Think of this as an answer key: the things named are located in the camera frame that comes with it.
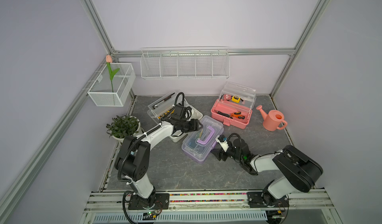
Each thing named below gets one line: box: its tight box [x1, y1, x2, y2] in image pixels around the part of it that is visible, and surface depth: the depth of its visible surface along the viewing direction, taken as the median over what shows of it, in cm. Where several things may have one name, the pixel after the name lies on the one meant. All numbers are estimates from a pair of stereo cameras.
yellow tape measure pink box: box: [231, 96, 241, 104], surface depth 109 cm
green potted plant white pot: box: [105, 114, 141, 141], surface depth 84 cm
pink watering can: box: [256, 105, 288, 132], surface depth 98 cm
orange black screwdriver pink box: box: [230, 111, 246, 120], surface depth 108 cm
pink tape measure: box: [222, 94, 232, 101], surface depth 111 cm
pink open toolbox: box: [210, 81, 257, 130], surface depth 110 cm
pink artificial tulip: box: [105, 54, 120, 93], surface depth 87 cm
